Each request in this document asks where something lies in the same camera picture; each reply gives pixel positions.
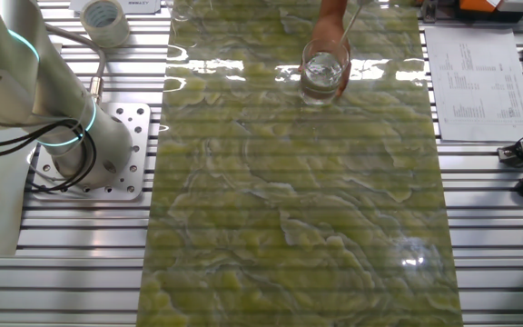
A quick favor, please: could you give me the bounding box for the person left hand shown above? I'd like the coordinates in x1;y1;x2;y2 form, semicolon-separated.
297;17;354;99

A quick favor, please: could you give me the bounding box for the clear glass stirring rod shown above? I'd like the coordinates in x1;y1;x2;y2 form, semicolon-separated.
337;0;365;47

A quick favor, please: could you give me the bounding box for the glass beaker with water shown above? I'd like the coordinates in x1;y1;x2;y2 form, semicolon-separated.
298;37;351;107

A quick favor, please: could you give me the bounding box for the person left forearm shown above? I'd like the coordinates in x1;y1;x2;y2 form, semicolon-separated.
318;0;350;22

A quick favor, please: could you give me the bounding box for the black equipment case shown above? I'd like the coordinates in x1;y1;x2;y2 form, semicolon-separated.
419;0;523;24

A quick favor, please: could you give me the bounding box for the orange box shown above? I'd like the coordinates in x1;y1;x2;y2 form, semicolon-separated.
459;0;499;13

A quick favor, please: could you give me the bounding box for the printed paper sheet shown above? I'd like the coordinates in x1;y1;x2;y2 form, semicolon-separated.
423;25;523;143

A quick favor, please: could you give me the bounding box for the green marble pattern mat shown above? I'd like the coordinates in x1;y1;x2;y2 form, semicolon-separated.
135;0;465;327

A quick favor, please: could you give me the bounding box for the white tape roll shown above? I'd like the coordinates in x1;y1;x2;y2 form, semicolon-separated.
79;0;132;49

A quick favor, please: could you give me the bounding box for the grey hose with metal connector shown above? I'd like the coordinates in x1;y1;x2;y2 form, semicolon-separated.
45;25;108;104

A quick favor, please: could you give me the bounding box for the black base cable bundle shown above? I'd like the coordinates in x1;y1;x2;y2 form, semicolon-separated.
0;118;98;194

